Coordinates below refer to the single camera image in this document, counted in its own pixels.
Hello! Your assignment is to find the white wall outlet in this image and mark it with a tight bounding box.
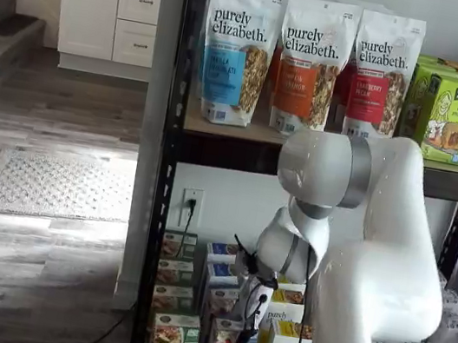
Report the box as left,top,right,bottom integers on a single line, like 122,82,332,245
178,186,206,232

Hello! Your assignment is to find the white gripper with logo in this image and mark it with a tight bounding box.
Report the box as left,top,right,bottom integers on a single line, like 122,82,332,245
232,270,279,343

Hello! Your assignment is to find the white kitchen cabinet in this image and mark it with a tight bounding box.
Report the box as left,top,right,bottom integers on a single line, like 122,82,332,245
44,0,166,83

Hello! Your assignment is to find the thin black floor cable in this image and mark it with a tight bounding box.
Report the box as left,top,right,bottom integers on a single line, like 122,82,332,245
70,289,139,343

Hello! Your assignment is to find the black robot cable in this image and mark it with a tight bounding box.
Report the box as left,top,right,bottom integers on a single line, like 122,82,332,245
238,231,319,343

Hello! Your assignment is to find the orange Purely Elizabeth granola bag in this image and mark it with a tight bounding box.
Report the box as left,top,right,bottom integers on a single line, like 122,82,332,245
265,44,284,101
264,0,366,146

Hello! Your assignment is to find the grey patterned floor rug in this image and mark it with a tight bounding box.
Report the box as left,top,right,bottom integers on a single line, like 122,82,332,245
0,139,140,240

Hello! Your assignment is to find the red Purely Elizabeth granola bag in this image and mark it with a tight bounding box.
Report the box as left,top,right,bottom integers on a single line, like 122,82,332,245
325,60,356,135
339,8,429,146

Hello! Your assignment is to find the black metal shelf rack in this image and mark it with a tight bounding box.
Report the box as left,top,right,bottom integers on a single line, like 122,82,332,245
127,0,458,343

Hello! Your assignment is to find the black plug with cable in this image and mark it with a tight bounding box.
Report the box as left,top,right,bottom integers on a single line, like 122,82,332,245
176,196,200,261

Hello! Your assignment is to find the wooden shelf board with bags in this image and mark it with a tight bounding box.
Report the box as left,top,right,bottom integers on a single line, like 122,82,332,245
181,96,458,176

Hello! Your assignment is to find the blue Purely Elizabeth granola bag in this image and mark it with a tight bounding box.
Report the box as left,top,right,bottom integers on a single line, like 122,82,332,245
187,0,291,134

